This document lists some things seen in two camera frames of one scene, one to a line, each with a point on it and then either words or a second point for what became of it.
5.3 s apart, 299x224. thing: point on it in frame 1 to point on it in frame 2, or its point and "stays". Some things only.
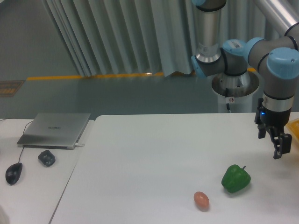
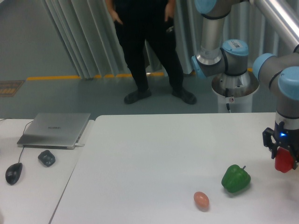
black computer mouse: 13,173 stays
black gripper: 271,118 to 280,137
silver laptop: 53,130 stays
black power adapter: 46,158 stays
